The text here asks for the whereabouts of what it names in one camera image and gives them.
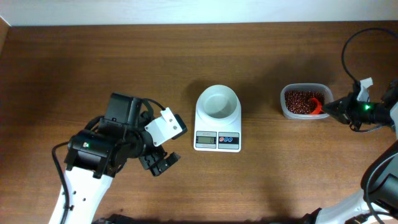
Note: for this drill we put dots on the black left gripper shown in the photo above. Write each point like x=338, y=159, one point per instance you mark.
x=157, y=155

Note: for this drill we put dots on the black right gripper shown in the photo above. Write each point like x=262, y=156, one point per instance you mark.
x=344, y=111

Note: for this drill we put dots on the red plastic measuring scoop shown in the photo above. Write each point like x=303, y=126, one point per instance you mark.
x=318, y=106

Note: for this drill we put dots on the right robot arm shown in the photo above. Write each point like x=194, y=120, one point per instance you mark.
x=376, y=201

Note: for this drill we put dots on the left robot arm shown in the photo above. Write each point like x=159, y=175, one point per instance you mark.
x=127, y=130

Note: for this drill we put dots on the white digital kitchen scale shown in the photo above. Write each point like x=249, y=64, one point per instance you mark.
x=217, y=135

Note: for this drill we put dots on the clear plastic container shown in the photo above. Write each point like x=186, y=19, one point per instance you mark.
x=305, y=87

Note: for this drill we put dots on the red beans in container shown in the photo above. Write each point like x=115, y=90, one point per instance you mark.
x=297, y=102

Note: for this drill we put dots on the white round bowl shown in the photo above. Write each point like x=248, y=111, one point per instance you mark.
x=218, y=102

